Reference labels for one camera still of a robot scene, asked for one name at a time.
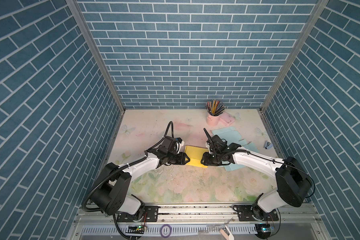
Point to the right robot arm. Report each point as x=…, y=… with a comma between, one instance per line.
x=292, y=182

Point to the aluminium corner post right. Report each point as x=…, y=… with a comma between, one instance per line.
x=306, y=30

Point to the coloured pencils bundle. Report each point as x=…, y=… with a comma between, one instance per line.
x=215, y=107

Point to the light blue paper box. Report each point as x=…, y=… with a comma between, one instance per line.
x=231, y=135

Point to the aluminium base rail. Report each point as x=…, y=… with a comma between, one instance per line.
x=202, y=221

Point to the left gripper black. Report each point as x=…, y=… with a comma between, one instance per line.
x=182, y=158

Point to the white pink clip tool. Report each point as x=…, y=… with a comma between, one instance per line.
x=226, y=233

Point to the pink metal pencil cup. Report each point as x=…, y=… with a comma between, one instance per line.
x=212, y=120

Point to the pink flat paper box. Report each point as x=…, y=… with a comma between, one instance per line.
x=226, y=119

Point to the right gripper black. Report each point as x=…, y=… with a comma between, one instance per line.
x=205, y=160

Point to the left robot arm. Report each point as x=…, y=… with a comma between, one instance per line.
x=109, y=192

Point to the aluminium corner post left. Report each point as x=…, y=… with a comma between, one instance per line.
x=80, y=20

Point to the yellow paper box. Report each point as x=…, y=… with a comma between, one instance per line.
x=195, y=154

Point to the aluminium corner post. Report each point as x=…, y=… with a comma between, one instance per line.
x=306, y=30
x=80, y=20

